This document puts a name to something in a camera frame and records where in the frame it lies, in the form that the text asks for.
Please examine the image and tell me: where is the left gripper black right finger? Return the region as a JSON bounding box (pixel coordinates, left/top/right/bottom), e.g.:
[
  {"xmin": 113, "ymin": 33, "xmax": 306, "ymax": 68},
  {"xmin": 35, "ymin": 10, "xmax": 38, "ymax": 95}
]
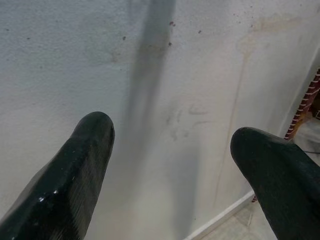
[{"xmin": 230, "ymin": 126, "xmax": 320, "ymax": 240}]

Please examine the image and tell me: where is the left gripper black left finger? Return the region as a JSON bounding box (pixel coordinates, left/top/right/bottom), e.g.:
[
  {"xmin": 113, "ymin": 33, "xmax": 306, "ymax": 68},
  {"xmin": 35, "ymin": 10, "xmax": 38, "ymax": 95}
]
[{"xmin": 0, "ymin": 111, "xmax": 116, "ymax": 240}]

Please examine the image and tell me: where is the white baseboard strip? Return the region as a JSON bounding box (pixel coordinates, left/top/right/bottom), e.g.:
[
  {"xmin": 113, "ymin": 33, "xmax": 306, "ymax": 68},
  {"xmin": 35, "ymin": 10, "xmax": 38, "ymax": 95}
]
[{"xmin": 188, "ymin": 189, "xmax": 256, "ymax": 240}]

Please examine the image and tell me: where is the red brick pillar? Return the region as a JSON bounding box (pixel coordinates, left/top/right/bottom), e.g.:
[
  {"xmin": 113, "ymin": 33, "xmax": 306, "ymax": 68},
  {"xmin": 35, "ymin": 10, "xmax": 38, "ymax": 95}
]
[{"xmin": 284, "ymin": 66, "xmax": 320, "ymax": 141}]

